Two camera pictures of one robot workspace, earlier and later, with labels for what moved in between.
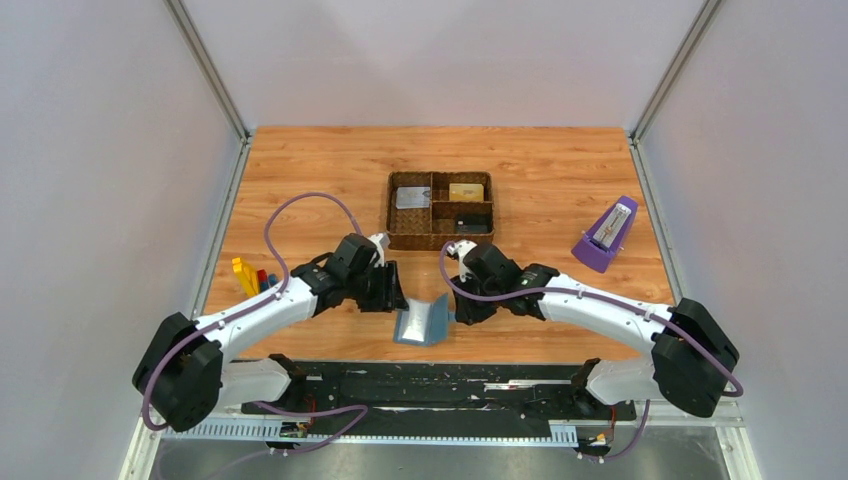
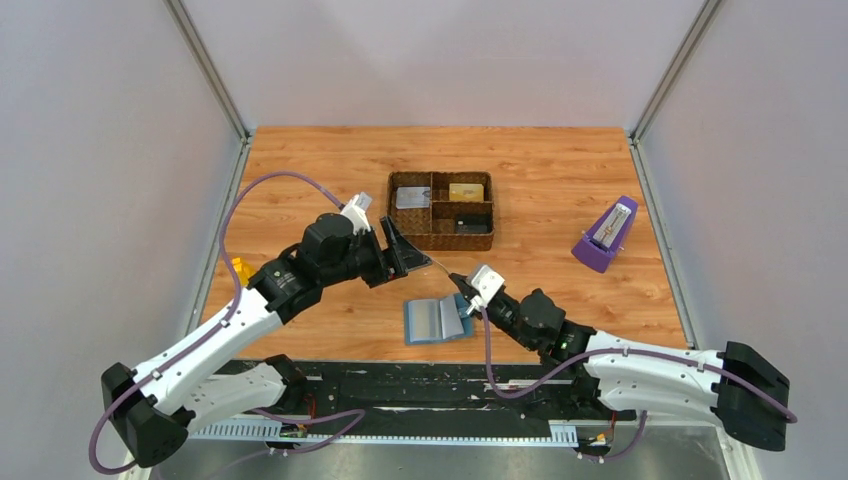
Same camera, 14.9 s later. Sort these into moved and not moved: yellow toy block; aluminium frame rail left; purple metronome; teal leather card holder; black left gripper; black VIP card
Moved: teal leather card holder; black left gripper
Not moved: yellow toy block; black VIP card; purple metronome; aluminium frame rail left
